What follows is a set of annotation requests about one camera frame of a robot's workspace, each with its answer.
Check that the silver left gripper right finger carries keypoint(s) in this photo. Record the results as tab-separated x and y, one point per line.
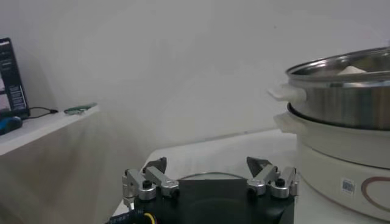
268	175

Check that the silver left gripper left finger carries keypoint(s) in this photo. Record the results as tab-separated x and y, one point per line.
138	182

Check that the stainless steel steamer basket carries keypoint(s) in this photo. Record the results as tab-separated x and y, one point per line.
344	103

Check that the white side table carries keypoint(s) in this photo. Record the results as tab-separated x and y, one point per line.
45	128

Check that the blue handheld object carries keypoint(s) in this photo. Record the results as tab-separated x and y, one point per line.
9	125

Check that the dark printed box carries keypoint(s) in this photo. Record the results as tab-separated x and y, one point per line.
12	79

